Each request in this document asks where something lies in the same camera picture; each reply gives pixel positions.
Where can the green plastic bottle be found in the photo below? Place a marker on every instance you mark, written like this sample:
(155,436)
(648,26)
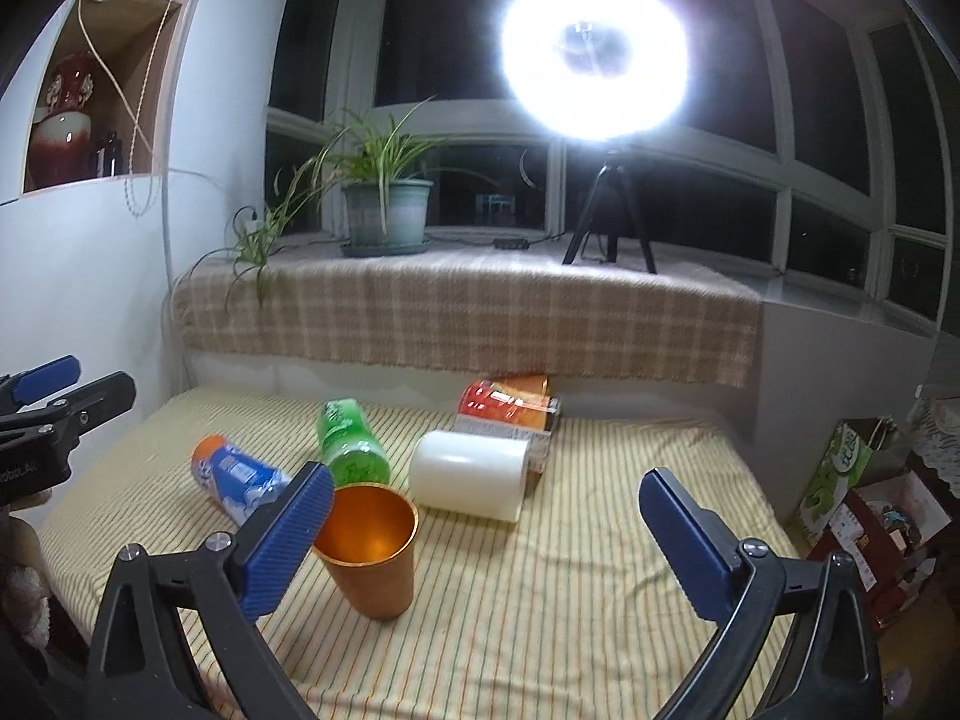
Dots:
(349,442)

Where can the orange metal cup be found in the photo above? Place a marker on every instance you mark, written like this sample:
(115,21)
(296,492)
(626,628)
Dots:
(375,577)

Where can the dark red box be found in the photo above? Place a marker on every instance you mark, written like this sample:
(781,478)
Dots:
(877,540)

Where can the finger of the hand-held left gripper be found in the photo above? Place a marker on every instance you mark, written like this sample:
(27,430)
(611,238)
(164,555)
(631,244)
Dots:
(94,397)
(49,377)

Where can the wooden wall shelf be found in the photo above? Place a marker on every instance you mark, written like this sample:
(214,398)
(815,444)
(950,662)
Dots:
(161,82)

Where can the red and orange snack box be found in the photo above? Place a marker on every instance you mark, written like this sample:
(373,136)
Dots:
(502,409)

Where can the dark plant saucer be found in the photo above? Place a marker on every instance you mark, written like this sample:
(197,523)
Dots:
(386,248)

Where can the white lace cloth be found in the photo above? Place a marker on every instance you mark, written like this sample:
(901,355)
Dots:
(937,442)

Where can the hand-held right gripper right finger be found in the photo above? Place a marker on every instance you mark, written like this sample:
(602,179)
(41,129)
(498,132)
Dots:
(686,540)

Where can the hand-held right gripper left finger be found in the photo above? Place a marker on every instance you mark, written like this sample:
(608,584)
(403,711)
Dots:
(289,540)

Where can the white cup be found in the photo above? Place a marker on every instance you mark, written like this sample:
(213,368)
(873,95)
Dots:
(469,474)

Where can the green and white carton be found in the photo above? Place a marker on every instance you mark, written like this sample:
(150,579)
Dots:
(832,480)

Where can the small dark bottle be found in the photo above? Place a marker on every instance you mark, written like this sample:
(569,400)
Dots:
(108,157)

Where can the black tripod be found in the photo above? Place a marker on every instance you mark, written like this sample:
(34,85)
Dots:
(609,195)

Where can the red and white vase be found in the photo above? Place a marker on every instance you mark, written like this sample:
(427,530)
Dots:
(64,135)

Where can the blue and orange bottle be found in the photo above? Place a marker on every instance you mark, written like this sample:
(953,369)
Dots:
(229,474)

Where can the potted spider plant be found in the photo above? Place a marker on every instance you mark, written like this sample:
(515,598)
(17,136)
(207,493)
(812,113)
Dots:
(386,210)

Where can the beige plaid cloth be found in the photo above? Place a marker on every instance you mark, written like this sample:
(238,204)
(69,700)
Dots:
(487,307)

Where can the small black device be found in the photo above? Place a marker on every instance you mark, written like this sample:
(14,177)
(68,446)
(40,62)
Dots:
(510,244)

